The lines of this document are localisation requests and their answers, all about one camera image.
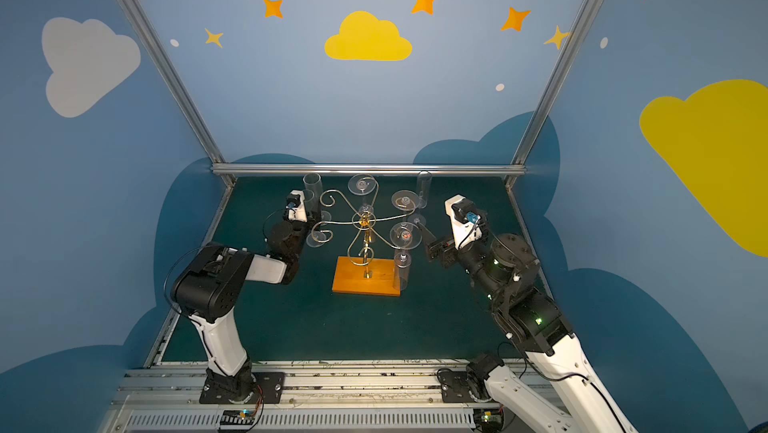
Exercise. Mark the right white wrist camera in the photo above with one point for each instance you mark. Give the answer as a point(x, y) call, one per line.
point(463, 220)

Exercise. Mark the green circuit board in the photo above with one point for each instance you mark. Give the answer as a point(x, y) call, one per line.
point(239, 419)
point(487, 421)

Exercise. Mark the right green circuit board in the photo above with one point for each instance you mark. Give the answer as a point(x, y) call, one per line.
point(487, 421)

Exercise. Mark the aluminium frame post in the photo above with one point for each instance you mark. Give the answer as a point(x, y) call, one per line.
point(583, 21)
point(152, 43)

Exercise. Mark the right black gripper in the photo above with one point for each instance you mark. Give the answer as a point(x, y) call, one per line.
point(447, 252)

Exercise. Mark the left green circuit board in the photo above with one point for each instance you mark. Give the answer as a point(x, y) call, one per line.
point(239, 419)

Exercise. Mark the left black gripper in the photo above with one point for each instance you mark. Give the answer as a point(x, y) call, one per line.
point(302, 224)

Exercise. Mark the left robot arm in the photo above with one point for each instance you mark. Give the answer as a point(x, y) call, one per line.
point(206, 293)

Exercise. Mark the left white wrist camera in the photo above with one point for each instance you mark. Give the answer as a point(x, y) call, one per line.
point(295, 209)

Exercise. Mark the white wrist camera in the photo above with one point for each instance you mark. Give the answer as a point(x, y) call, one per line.
point(463, 220)
point(295, 209)

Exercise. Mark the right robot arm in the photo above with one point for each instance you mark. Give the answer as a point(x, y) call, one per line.
point(505, 268)

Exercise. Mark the aluminium mounting rail base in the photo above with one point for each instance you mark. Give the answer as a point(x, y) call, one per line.
point(312, 396)

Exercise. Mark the clear flute glass front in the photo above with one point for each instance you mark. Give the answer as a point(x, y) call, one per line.
point(424, 179)

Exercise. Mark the gold wire glass rack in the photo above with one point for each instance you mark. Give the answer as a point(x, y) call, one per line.
point(368, 228)

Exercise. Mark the orange wooden rack base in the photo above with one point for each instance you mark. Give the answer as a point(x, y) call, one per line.
point(376, 278)

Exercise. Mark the aluminium frame left post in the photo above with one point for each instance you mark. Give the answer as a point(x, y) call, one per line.
point(152, 43)

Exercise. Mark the aluminium frame right post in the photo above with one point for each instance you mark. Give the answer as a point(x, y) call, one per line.
point(583, 21)

